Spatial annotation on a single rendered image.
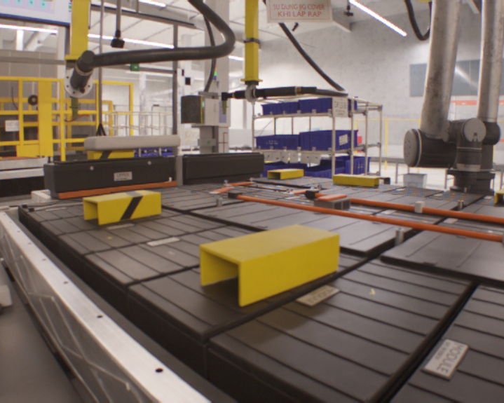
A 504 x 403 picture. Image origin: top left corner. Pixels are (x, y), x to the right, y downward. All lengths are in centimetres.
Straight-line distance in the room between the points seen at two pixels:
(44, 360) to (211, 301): 28
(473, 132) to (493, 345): 137
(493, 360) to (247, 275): 22
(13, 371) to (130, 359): 26
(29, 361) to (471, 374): 50
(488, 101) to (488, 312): 153
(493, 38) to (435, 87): 34
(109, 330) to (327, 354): 20
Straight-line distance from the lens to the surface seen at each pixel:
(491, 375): 29
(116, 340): 34
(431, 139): 190
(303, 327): 32
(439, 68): 183
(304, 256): 40
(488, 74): 185
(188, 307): 36
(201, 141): 400
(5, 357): 58
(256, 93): 176
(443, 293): 42
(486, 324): 37
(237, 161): 157
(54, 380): 51
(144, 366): 30
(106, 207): 73
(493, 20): 188
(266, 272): 36
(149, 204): 78
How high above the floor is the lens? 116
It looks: 9 degrees down
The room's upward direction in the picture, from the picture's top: straight up
